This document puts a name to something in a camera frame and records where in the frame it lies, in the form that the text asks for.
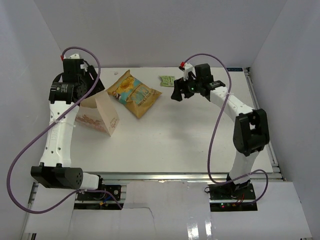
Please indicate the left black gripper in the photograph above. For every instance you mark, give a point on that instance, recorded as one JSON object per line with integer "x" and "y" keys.
{"x": 98, "y": 86}

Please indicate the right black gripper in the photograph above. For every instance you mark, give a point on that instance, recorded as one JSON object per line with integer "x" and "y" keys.
{"x": 180, "y": 85}

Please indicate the light green snack packet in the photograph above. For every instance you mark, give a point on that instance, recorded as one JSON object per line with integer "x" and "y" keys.
{"x": 167, "y": 80}

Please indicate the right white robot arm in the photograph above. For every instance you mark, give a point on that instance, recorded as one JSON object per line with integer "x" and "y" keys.
{"x": 251, "y": 130}

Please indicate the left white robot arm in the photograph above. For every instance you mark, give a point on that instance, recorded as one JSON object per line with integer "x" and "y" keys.
{"x": 54, "y": 171}

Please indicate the kettle chips bag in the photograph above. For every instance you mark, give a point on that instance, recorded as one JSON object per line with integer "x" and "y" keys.
{"x": 133, "y": 94}

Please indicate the blue table corner label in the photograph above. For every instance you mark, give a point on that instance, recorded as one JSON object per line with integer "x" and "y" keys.
{"x": 235, "y": 69}

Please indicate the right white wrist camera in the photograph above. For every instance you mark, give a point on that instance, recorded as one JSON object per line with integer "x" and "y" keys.
{"x": 186, "y": 68}

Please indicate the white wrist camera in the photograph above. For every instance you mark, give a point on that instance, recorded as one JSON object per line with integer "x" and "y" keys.
{"x": 74, "y": 56}
{"x": 186, "y": 68}

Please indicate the beige paper bag orange handles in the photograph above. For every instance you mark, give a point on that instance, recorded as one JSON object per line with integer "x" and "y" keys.
{"x": 98, "y": 112}

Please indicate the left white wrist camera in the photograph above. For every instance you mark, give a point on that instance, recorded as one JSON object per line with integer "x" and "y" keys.
{"x": 74, "y": 56}

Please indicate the aluminium table rail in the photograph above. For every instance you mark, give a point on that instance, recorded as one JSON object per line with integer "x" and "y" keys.
{"x": 181, "y": 176}

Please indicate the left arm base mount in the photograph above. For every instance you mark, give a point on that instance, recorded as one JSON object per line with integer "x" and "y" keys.
{"x": 106, "y": 194}

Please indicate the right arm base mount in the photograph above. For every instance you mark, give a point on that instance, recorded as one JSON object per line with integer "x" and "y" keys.
{"x": 222, "y": 199}

